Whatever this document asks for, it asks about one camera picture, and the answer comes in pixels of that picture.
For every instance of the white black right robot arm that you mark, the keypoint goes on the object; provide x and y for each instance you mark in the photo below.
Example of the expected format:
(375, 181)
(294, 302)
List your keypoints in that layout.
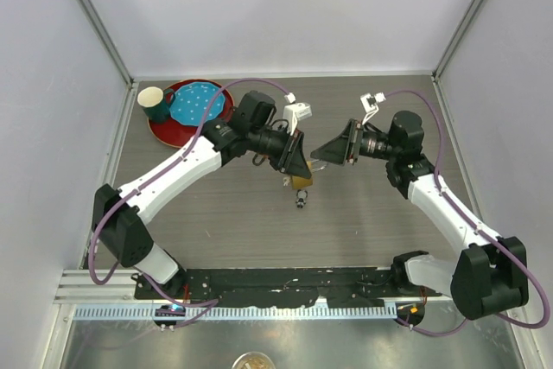
(487, 277)

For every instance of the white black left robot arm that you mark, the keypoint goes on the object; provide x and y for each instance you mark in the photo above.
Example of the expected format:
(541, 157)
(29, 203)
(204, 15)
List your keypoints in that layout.
(120, 216)

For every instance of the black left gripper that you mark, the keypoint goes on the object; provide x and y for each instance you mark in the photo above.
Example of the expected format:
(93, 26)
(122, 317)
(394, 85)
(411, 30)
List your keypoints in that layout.
(291, 159)

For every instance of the red round tray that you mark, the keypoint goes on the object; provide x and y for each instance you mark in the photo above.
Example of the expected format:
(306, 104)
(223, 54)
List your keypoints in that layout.
(172, 133)

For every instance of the dark green mug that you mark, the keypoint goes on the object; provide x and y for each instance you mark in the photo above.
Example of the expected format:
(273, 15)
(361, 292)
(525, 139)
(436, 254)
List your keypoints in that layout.
(156, 103)

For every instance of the keys on small padlock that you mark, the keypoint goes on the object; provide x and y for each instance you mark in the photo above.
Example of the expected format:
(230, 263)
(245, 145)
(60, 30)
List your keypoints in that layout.
(301, 198)

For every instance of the round metal object bottom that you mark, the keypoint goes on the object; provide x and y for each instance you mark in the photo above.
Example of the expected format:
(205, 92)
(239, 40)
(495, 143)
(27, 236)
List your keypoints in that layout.
(253, 360)

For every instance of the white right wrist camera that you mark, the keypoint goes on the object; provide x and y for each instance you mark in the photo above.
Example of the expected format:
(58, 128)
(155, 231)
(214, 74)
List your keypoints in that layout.
(370, 103)

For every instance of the large brass padlock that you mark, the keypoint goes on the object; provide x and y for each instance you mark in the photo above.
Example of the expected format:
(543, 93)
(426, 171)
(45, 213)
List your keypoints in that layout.
(315, 166)

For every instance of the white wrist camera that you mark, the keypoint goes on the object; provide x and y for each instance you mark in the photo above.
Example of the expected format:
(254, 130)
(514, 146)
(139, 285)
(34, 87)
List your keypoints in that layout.
(370, 103)
(294, 112)

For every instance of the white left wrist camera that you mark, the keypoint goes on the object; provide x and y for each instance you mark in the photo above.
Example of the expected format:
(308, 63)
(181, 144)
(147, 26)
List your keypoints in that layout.
(294, 112)

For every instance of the slotted blue-white cable duct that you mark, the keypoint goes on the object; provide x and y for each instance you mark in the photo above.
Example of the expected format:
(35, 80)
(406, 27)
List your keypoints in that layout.
(153, 311)

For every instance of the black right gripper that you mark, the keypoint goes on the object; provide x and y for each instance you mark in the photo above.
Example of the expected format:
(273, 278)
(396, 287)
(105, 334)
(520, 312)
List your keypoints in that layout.
(344, 147)

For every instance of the blue dotted plate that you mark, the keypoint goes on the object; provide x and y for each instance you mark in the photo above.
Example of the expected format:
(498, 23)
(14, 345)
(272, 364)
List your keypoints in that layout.
(191, 101)

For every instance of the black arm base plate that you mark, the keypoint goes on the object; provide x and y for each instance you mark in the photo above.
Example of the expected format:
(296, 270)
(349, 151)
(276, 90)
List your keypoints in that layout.
(292, 288)

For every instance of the aluminium frame rail front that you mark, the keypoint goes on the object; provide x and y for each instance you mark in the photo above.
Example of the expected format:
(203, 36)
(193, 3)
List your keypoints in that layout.
(76, 287)

